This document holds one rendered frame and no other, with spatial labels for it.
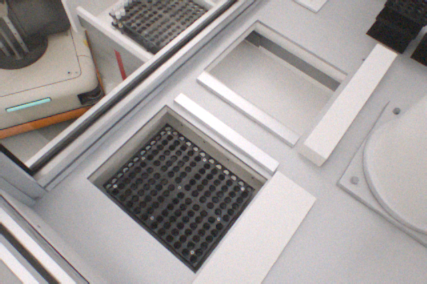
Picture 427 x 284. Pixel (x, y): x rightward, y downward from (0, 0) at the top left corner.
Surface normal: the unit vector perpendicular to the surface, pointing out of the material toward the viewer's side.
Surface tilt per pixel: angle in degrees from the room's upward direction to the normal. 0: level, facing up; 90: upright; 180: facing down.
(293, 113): 0
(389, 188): 90
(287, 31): 0
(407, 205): 90
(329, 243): 0
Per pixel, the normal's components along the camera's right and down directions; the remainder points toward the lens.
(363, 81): 0.07, -0.46
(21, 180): 0.78, 0.58
